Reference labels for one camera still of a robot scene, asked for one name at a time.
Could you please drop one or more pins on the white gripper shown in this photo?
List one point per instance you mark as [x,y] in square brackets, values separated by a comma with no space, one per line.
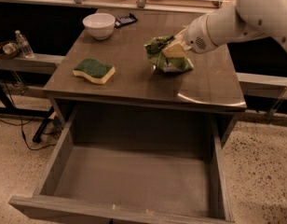
[197,34]

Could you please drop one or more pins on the green jalapeno chip bag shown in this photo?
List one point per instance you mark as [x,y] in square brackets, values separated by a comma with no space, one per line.
[153,50]

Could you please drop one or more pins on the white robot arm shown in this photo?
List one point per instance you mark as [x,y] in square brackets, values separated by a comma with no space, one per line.
[243,21]

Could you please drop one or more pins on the open grey top drawer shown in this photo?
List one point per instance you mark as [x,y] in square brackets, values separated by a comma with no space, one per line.
[119,164]

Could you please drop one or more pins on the black calculator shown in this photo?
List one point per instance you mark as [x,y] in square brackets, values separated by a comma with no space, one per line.
[125,20]

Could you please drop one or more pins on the white ceramic bowl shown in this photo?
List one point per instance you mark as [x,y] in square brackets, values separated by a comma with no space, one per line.
[99,25]

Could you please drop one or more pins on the green and yellow sponge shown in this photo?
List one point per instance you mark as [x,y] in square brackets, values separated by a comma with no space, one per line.
[94,71]

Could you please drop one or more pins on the grey wooden cabinet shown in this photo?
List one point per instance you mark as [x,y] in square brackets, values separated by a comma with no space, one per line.
[211,87]

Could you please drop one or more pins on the grey side shelf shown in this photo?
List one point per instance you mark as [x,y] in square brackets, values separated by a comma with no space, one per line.
[39,64]

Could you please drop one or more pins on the clear plastic water bottle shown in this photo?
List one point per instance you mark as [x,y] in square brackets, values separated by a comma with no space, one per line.
[24,45]

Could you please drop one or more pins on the black table leg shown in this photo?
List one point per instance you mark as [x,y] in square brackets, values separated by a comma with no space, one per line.
[37,137]

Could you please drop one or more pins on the small dark bowl with items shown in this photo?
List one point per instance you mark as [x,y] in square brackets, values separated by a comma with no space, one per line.
[9,50]

